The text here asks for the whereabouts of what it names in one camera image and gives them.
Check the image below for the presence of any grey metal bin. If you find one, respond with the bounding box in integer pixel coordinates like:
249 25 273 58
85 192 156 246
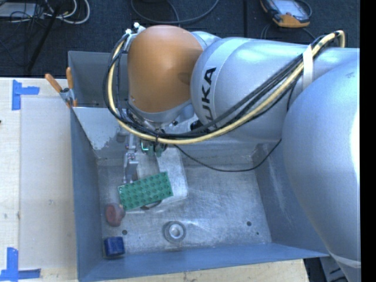
67 51 330 282

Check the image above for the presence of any dark green flat block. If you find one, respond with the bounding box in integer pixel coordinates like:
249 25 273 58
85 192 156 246
117 171 174 212

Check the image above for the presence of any red-brown round toy food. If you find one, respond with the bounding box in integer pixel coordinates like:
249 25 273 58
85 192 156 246
105 202 126 227

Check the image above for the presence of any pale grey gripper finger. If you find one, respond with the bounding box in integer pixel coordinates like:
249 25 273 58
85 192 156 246
122 153 139 186

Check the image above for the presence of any blue cup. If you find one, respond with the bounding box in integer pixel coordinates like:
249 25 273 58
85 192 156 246
102 236 126 259

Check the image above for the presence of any pale wood flat board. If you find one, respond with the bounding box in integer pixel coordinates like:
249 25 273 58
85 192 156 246
18 95 79 271

